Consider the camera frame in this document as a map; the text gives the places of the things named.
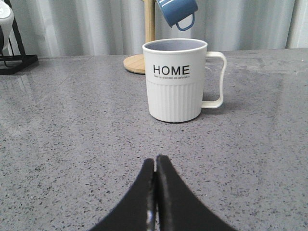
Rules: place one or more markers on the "blue hanging mug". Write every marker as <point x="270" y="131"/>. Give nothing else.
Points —
<point x="175" y="11"/>

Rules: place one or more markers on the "white hanging mug right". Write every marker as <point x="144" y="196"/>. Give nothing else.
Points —
<point x="6" y="23"/>

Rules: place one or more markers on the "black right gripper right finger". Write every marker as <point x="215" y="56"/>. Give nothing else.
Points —
<point x="178" y="208"/>

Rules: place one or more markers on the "black wire mug rack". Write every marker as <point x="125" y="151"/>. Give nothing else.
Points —
<point x="11" y="63"/>

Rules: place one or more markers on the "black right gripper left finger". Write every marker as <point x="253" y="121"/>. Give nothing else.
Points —
<point x="135" y="212"/>

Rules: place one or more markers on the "white HOME mug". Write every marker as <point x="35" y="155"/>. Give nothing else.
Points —
<point x="175" y="77"/>

